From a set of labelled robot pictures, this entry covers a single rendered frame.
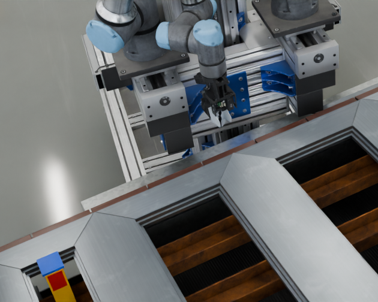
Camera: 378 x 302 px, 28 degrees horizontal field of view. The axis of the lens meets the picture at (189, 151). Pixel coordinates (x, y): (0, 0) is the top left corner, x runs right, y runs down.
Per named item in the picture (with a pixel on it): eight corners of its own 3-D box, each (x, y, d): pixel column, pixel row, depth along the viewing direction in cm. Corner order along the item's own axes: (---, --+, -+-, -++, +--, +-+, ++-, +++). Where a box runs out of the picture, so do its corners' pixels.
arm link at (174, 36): (174, 32, 219) (208, 38, 214) (156, 53, 212) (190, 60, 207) (170, 8, 214) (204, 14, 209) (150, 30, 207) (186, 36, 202)
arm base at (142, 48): (119, 41, 242) (113, 15, 236) (164, 29, 244) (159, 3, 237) (128, 66, 231) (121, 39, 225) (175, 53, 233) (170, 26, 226)
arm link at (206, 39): (198, 15, 206) (226, 19, 202) (203, 48, 213) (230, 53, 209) (185, 30, 201) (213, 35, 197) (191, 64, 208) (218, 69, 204)
